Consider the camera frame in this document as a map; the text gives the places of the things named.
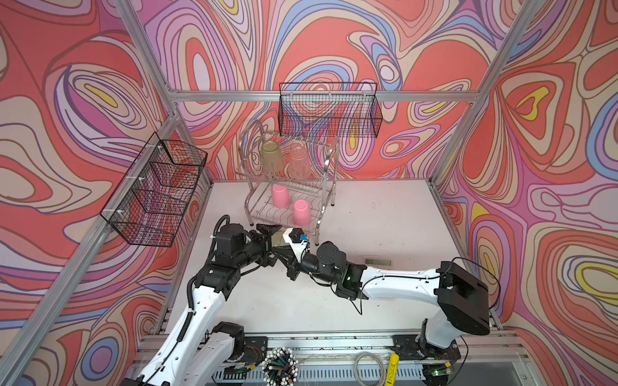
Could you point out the black wire basket back wall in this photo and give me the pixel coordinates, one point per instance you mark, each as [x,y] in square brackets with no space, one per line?
[329,109]

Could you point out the clear pink cup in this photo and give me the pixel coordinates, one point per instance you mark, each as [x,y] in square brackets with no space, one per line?
[300,166]

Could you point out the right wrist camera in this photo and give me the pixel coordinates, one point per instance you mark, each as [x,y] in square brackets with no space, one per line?
[298,241]

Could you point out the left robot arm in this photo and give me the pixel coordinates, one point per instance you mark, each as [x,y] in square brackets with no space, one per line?
[193,352]

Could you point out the green translucent cup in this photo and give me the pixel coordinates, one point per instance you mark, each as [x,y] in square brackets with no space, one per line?
[277,240]
[272,158]

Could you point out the black wire basket wall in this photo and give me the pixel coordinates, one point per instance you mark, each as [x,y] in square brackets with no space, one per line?
[161,184]
[329,109]

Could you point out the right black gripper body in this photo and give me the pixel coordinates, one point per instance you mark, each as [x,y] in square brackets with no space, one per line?
[309,264]

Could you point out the opaque pink cup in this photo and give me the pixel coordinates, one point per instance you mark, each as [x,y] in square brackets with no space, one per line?
[302,213]
[281,198]

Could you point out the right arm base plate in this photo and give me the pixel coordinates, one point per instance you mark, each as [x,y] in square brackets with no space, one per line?
[415,347]

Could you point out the black wire basket left wall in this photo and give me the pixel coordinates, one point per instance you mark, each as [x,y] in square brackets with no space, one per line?
[161,184]

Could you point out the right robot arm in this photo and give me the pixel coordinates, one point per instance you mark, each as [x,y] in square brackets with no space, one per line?
[462,298]

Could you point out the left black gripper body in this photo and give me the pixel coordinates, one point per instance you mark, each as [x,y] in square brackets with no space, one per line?
[260,247]

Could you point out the yellow marker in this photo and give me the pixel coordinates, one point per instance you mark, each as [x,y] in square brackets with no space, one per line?
[392,370]

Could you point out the pink calculator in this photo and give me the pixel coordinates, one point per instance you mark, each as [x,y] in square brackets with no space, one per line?
[378,262]

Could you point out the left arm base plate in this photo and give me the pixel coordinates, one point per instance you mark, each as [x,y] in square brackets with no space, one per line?
[254,351]

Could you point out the steel two-tier dish rack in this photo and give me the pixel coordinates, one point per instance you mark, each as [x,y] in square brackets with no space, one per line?
[318,188]

